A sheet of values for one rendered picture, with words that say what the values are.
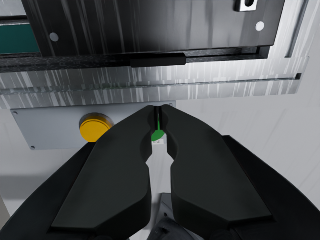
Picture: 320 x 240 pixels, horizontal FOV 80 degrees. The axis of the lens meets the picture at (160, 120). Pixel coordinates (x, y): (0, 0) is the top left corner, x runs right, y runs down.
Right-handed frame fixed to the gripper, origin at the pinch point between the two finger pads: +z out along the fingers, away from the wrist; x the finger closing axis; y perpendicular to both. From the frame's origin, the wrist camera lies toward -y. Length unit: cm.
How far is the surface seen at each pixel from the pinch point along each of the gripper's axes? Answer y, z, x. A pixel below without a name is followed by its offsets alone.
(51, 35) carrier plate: -3.3, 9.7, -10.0
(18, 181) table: 29.0, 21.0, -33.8
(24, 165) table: 24.1, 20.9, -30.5
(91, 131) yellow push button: 8.0, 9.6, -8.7
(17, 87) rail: 2.4, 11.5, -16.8
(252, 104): 11.3, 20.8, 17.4
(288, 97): 10.3, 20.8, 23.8
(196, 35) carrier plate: -2.7, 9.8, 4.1
